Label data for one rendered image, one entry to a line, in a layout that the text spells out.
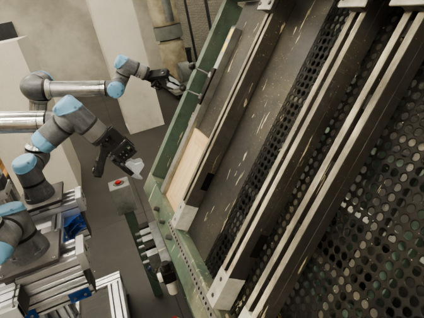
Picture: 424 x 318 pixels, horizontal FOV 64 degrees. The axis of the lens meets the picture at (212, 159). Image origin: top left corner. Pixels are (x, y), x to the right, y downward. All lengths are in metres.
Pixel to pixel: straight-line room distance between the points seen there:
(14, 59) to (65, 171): 1.26
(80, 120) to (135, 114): 4.48
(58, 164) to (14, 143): 0.48
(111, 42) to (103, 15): 0.37
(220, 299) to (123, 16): 4.63
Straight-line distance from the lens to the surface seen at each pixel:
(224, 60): 1.78
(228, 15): 2.04
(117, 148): 1.13
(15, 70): 3.89
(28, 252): 1.53
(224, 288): 1.17
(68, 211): 2.00
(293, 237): 0.97
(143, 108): 5.55
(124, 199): 2.07
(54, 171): 4.16
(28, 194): 1.98
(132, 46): 5.38
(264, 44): 1.45
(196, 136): 1.75
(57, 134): 1.12
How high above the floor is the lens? 1.85
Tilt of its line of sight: 27 degrees down
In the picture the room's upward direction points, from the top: 12 degrees counter-clockwise
